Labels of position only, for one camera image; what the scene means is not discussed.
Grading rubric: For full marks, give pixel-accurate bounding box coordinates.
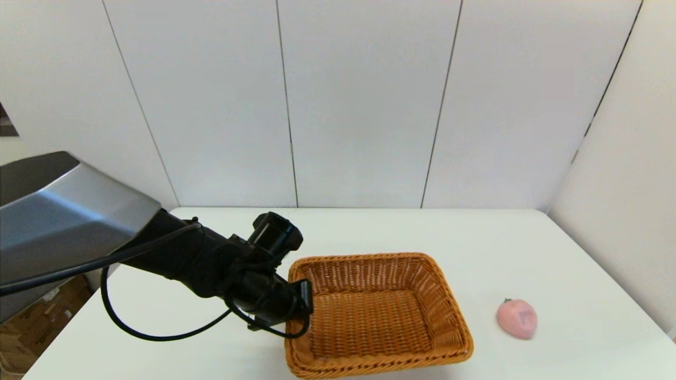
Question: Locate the orange woven wicker basket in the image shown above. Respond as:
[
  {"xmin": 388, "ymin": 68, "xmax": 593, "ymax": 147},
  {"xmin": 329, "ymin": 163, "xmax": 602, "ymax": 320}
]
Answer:
[{"xmin": 284, "ymin": 252, "xmax": 474, "ymax": 379}]

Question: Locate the pink toy peach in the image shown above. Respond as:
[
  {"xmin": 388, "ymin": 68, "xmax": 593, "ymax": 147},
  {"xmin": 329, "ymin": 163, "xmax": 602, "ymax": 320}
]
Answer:
[{"xmin": 495, "ymin": 298, "xmax": 538, "ymax": 340}]

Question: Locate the cardboard box with white label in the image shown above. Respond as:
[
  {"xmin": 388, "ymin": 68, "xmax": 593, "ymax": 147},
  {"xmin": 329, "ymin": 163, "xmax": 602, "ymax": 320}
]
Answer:
[{"xmin": 21, "ymin": 275, "xmax": 94, "ymax": 344}]

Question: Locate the plain brown cardboard box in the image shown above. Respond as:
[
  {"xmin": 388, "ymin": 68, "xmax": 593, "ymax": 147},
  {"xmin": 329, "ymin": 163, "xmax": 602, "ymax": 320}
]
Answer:
[{"xmin": 0, "ymin": 316, "xmax": 53, "ymax": 376}]

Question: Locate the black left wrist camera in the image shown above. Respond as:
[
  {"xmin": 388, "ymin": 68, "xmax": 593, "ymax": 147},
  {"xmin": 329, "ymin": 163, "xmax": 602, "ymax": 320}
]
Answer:
[{"xmin": 247, "ymin": 212, "xmax": 305, "ymax": 260}]

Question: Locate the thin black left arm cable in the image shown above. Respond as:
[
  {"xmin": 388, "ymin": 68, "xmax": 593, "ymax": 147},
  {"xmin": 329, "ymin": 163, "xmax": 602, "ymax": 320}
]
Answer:
[{"xmin": 100, "ymin": 264, "xmax": 312, "ymax": 341}]

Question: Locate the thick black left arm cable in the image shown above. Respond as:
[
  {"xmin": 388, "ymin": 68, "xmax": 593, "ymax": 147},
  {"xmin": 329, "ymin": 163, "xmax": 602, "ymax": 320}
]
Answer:
[{"xmin": 0, "ymin": 217, "xmax": 204, "ymax": 296}]

